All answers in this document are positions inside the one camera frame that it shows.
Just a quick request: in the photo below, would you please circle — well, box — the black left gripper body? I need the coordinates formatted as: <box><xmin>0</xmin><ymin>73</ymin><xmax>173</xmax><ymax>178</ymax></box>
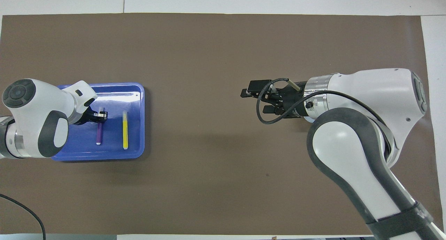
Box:
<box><xmin>75</xmin><ymin>107</ymin><xmax>96</xmax><ymax>125</ymax></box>

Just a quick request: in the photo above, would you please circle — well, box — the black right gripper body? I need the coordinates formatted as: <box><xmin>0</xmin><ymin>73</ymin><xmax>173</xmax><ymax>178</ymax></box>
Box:
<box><xmin>274</xmin><ymin>80</ymin><xmax>309</xmax><ymax>118</ymax></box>

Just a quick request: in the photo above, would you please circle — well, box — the purple marker pen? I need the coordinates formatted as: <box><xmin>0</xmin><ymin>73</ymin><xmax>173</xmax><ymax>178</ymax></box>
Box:
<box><xmin>96</xmin><ymin>108</ymin><xmax>105</xmax><ymax>145</ymax></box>

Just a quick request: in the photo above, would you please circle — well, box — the yellow marker pen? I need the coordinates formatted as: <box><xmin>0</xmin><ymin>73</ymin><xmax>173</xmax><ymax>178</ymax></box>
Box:
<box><xmin>122</xmin><ymin>111</ymin><xmax>129</xmax><ymax>150</ymax></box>

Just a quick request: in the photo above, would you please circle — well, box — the blue plastic tray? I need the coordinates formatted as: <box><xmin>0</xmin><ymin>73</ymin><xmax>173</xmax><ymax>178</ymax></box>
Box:
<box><xmin>51</xmin><ymin>82</ymin><xmax>145</xmax><ymax>162</ymax></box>

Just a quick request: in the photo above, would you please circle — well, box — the brown table mat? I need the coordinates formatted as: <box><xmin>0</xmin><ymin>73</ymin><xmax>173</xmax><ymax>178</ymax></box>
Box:
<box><xmin>0</xmin><ymin>13</ymin><xmax>445</xmax><ymax>235</ymax></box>

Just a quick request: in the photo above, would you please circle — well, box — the thin black loose cable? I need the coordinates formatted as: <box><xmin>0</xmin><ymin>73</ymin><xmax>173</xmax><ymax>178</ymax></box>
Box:
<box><xmin>0</xmin><ymin>193</ymin><xmax>46</xmax><ymax>240</ymax></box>

